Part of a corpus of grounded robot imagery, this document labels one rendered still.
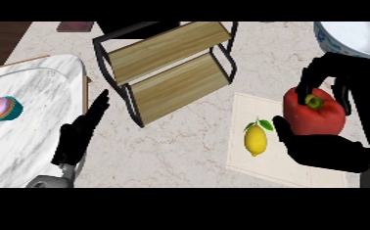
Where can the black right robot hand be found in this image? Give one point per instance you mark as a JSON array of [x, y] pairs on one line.
[[328, 152]]

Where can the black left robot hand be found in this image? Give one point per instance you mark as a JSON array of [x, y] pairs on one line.
[[77, 136]]

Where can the red bell pepper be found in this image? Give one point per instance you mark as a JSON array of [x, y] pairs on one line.
[[317, 121]]

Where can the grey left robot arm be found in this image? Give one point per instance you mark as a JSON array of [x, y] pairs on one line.
[[53, 179]]

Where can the black wooden tiered shelf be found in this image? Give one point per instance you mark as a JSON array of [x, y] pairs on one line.
[[173, 74]]

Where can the white marble tray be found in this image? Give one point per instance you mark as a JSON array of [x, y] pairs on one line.
[[39, 136]]

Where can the yellow lemon with leaves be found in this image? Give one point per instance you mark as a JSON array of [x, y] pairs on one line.
[[255, 140]]

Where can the pink cupcake teal wrapper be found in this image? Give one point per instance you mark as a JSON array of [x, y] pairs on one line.
[[9, 109]]

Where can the dark maroon flat block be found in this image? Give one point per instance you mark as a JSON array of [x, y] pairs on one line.
[[74, 26]]

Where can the blue and white bowl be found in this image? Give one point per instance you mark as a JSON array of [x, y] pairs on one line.
[[344, 38]]

